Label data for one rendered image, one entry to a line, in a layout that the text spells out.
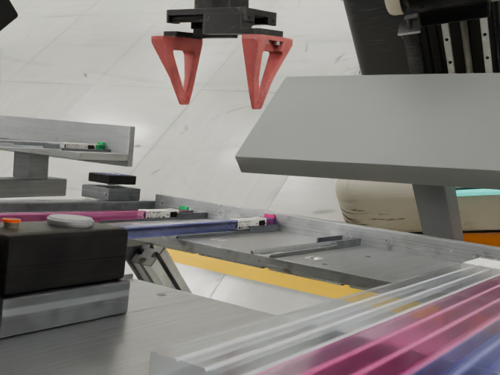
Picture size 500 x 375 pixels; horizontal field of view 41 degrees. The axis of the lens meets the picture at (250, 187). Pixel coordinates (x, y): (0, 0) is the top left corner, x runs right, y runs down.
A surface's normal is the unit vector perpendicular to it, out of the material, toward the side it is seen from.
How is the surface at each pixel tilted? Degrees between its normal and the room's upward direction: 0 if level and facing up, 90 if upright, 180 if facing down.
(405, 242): 46
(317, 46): 0
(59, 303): 90
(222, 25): 53
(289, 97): 0
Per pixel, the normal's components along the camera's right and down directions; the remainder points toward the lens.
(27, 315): 0.83, 0.11
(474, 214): -0.26, 0.69
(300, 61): -0.31, -0.72
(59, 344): 0.10, -0.99
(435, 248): -0.55, -0.01
